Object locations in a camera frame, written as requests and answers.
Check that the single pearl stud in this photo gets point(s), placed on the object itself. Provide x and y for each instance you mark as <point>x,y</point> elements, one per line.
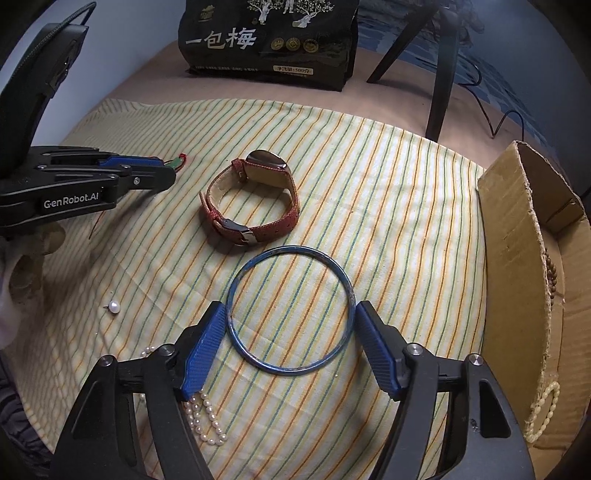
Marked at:
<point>113,308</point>

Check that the tan blanket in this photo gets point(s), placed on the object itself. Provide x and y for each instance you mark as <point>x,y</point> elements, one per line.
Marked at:
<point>157,74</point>

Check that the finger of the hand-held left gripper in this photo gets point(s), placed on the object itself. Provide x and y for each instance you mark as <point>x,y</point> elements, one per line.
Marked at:
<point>154,177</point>
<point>129,161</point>

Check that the person's left hand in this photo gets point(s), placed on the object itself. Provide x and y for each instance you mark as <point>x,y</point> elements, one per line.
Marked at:
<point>25,277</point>

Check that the black tripod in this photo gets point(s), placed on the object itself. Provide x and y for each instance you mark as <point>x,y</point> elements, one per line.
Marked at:
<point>445,69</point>

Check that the dark cloth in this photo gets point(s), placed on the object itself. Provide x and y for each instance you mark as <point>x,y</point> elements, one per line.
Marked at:
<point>18,415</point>

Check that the blue patterned cloth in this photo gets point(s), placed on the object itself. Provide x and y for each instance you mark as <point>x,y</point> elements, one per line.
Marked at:
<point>503,55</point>

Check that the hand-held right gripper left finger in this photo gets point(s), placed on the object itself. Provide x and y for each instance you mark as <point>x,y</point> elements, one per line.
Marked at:
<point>205,353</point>

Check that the striped cloth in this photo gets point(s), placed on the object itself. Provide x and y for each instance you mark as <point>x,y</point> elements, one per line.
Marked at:
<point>392,221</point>

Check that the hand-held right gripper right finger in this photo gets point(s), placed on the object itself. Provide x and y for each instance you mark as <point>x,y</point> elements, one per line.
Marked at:
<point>376,353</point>

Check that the black snack bag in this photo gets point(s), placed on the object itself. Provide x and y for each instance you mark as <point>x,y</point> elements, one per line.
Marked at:
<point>277,46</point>

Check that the blue bangle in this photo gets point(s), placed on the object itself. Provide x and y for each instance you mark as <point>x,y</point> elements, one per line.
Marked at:
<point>291,249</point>

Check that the red leather wristwatch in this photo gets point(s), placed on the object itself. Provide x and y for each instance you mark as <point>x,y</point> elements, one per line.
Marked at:
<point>277,222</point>

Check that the cardboard box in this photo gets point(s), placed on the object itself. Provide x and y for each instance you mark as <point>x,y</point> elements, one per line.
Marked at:
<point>512,258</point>

